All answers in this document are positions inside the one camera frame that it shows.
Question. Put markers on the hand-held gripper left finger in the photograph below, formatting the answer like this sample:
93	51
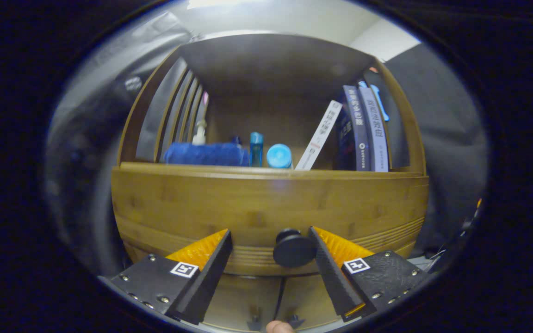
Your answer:
211	277

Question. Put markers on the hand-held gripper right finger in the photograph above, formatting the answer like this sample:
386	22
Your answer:
329	277

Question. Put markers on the light blue tube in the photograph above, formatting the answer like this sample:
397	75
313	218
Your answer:
279	156

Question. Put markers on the wooden cabinet door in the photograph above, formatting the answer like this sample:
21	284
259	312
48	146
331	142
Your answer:
243	300
306	296

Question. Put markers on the wooden countertop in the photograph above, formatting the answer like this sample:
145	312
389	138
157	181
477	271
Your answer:
201	167

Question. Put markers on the wooden cabinet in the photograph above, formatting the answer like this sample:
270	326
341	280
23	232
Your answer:
271	120

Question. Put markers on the blue towel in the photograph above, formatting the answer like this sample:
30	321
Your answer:
201	155

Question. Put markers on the clear blue bottle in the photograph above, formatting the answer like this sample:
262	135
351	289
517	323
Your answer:
256	150

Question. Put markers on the white bottle with blue cap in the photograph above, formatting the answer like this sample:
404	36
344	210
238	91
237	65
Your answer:
236	139

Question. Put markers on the white pump bottle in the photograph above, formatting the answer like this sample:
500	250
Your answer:
199	136

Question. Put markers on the white book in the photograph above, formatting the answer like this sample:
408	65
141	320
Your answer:
319	134

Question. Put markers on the dark blue book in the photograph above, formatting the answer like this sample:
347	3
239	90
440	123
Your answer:
358	134

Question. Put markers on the light purple book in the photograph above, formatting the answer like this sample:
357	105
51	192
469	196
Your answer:
376	134

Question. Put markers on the orange and black clamp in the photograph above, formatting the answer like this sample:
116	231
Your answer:
478	203

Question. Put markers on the black backdrop cloth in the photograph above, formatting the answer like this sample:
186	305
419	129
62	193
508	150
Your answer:
442	138

